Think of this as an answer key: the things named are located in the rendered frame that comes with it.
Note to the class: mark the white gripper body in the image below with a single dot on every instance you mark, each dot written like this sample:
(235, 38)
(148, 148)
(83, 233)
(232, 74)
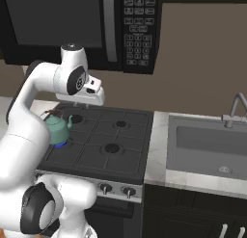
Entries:
(84, 98)

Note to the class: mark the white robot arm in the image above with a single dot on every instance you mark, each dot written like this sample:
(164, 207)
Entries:
(25, 142)

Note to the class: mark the green kettle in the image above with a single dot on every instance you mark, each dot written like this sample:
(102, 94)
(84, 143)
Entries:
(59, 127)

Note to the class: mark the black gas hob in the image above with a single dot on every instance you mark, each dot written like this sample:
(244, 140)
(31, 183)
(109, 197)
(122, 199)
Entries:
(99, 142)

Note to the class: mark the black microwave oven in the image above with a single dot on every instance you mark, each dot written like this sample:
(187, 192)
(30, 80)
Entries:
(80, 26)

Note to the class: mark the black stove knob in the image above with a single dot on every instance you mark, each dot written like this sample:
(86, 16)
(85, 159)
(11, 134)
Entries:
(104, 187)
(129, 191)

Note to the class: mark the black oven door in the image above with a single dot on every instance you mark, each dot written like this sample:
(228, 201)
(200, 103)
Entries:
(109, 213)

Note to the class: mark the grey sink basin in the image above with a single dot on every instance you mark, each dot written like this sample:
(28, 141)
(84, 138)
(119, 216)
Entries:
(205, 148)

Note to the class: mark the grey tap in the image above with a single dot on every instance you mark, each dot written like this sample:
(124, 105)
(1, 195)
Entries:
(236, 111)

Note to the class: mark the dark cupboard door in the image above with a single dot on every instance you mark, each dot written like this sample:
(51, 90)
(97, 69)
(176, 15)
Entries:
(193, 213)

